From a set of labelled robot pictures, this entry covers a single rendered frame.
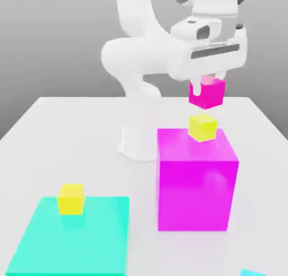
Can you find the large turquoise box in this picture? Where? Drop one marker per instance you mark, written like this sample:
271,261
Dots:
72,240

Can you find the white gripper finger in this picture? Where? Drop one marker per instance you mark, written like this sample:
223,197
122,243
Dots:
196,85
221,74

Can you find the small yellow cube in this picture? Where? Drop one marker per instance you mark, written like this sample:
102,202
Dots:
71,200
202,127

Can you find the small pink cube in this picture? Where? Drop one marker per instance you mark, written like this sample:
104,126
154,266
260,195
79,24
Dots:
211,93

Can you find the large magenta box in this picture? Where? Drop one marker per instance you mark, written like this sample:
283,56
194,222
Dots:
195,190

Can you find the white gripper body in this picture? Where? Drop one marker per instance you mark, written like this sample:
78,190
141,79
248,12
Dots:
216,62

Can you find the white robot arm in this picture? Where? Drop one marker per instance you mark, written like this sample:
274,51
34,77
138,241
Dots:
135,55

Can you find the small light blue cube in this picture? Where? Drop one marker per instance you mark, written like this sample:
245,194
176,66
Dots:
249,273

